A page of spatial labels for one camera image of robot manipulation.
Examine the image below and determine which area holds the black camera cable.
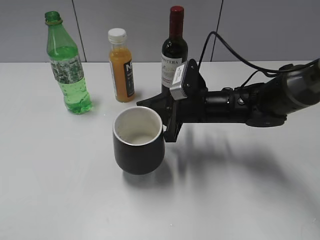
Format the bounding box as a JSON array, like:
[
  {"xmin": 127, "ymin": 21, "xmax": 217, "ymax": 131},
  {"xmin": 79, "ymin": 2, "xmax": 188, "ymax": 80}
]
[{"xmin": 198, "ymin": 31, "xmax": 320, "ymax": 88}]

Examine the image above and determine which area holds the dark red wine bottle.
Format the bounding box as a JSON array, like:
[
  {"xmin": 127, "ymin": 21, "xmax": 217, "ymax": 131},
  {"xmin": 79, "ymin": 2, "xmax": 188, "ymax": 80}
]
[{"xmin": 161, "ymin": 5, "xmax": 188, "ymax": 94}]

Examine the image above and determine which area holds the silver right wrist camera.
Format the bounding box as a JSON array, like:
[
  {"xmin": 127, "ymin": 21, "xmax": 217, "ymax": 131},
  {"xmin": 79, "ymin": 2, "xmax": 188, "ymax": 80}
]
[{"xmin": 169, "ymin": 62, "xmax": 187, "ymax": 101}]

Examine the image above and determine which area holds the green sprite bottle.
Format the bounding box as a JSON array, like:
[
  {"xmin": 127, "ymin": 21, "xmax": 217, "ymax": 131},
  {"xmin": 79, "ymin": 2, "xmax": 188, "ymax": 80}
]
[{"xmin": 44, "ymin": 11, "xmax": 92, "ymax": 115}]

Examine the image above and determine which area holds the orange juice bottle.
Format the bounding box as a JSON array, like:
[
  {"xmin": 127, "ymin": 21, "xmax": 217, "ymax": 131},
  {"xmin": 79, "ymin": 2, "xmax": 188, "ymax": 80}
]
[{"xmin": 108, "ymin": 28, "xmax": 135, "ymax": 103}]

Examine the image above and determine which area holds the black mug white inside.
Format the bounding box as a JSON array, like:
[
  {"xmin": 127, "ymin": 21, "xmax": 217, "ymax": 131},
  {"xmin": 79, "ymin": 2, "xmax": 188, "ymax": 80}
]
[{"xmin": 112, "ymin": 106, "xmax": 165, "ymax": 175}]

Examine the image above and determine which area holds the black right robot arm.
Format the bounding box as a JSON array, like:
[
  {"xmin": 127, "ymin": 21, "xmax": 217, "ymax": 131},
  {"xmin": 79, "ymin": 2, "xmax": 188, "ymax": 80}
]
[{"xmin": 137, "ymin": 59, "xmax": 320, "ymax": 143}]

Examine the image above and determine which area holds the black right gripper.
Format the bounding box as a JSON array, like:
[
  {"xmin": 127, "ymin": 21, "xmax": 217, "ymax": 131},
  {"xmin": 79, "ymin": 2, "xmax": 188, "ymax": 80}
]
[{"xmin": 136, "ymin": 59, "xmax": 209, "ymax": 143}]

